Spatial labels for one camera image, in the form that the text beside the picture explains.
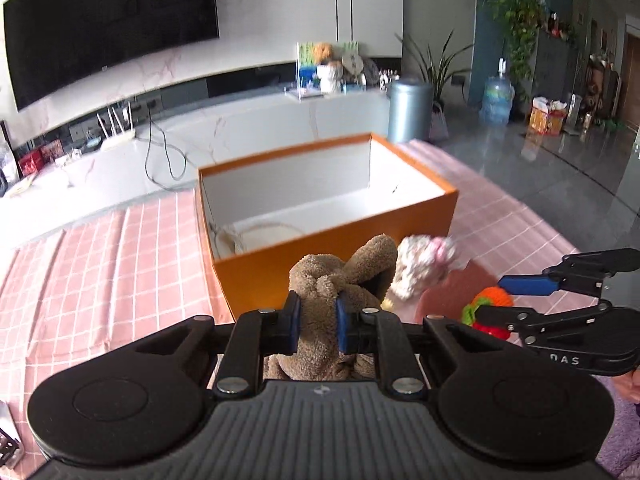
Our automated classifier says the orange knitted carrot toy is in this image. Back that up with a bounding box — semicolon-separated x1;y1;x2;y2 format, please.
460;286;516;342

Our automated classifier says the brown plush rabbit toy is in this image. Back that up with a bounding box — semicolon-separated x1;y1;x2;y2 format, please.
263;233;399;382

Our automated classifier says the red brown sponge piece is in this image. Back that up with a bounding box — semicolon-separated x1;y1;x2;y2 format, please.
393;260;498;323

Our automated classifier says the white pink fluffy toy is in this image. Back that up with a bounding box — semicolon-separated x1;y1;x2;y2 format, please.
390;235;457;300

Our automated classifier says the yellow plush on table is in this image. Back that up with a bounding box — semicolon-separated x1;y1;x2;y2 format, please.
381;297;394;311

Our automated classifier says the purple fluffy rug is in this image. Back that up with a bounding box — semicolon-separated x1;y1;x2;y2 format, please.
597;370;640;479

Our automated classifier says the orange cardboard box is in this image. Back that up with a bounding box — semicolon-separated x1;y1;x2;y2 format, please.
196;133;458;318

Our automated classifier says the orange gift bag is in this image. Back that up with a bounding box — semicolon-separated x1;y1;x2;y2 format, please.
528;96;568;136

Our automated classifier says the blue water jug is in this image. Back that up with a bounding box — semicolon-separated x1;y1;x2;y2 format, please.
480;58;515;126

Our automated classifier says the pink checkered tablecloth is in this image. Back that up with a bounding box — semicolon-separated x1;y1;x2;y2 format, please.
1;141;573;479

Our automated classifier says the white tv cabinet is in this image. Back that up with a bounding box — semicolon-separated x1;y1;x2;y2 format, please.
1;91;390;255

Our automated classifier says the grey metal trash can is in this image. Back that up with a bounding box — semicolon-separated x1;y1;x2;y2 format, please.
387;78;433;144

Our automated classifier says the white wifi router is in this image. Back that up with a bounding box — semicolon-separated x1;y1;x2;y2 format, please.
96;101;136;151

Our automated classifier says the green potted plant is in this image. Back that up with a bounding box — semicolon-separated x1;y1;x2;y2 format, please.
395;29;474;142

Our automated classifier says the teddy bear on cabinet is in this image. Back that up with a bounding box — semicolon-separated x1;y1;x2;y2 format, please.
312;42;343;94

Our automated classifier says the tall leafy plant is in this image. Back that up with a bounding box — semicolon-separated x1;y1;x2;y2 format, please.
488;0;544;104

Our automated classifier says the green picture book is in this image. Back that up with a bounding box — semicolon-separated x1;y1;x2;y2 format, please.
296;41;363;94

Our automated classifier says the red box on cabinet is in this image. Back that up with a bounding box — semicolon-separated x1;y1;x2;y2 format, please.
18;148;46;177

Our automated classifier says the black power cable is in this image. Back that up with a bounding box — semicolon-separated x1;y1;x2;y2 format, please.
143;104;189;183

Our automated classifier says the black wall television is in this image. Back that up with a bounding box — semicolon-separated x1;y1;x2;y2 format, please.
3;0;219;110

